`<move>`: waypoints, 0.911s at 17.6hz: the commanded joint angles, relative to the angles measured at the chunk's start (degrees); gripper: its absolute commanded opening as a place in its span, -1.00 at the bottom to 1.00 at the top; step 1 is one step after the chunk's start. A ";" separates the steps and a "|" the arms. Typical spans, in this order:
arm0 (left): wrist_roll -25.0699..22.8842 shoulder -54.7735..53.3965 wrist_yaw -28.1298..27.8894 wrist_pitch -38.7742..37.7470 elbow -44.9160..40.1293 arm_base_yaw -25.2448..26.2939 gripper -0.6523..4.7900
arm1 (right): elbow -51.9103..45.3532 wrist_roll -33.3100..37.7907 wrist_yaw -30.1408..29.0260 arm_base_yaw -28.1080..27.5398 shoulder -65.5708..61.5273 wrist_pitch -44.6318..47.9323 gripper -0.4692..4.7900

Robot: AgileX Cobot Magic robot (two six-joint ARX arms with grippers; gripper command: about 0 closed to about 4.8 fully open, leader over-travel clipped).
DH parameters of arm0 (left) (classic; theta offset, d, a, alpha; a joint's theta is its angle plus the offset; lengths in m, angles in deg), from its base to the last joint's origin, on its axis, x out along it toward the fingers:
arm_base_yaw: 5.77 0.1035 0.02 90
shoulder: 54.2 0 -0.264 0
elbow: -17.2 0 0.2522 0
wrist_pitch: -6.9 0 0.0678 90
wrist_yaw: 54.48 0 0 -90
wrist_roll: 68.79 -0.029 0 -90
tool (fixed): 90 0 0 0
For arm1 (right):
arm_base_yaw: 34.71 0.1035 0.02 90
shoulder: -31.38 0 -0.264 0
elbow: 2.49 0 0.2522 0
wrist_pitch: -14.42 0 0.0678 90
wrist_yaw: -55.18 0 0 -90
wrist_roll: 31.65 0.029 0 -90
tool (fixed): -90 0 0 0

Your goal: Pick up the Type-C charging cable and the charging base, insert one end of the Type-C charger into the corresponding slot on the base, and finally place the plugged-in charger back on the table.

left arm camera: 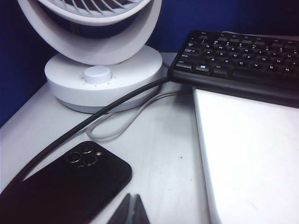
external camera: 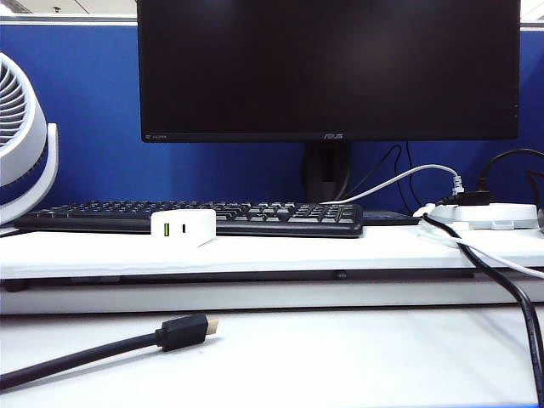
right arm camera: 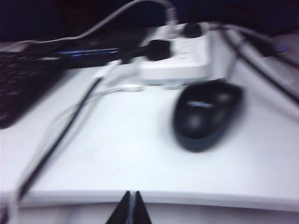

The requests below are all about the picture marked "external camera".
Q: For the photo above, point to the white box-shaped wrist device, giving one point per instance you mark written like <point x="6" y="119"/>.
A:
<point x="195" y="225"/>

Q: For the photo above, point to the black full-size keyboard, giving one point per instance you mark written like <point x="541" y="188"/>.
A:
<point x="276" y="214"/>

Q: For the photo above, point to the white desk riser shelf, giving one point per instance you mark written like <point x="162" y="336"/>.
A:
<point x="255" y="251"/>

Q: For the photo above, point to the black monitor stand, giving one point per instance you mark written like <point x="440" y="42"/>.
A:
<point x="325" y="170"/>

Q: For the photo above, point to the black mat with blue print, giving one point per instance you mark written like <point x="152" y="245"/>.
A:
<point x="391" y="217"/>

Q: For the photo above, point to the black ASUS computer monitor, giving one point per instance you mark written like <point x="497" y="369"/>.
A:
<point x="327" y="64"/>

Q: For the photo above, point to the blue office partition panel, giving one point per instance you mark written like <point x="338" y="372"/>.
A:
<point x="106" y="106"/>

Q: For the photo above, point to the white power strip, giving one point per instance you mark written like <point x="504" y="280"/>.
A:
<point x="501" y="212"/>

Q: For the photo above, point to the white desk fan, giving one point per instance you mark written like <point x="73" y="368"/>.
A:
<point x="36" y="127"/>

